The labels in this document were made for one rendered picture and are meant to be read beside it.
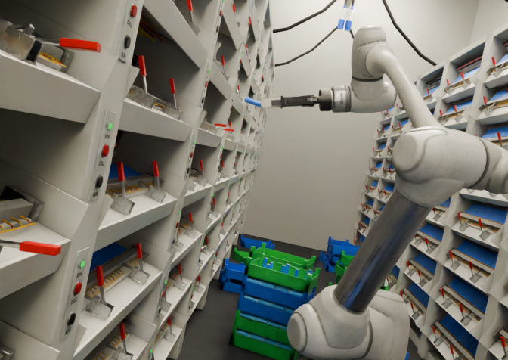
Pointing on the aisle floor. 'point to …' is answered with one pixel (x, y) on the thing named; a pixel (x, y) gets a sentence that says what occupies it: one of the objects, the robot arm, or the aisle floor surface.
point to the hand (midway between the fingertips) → (271, 103)
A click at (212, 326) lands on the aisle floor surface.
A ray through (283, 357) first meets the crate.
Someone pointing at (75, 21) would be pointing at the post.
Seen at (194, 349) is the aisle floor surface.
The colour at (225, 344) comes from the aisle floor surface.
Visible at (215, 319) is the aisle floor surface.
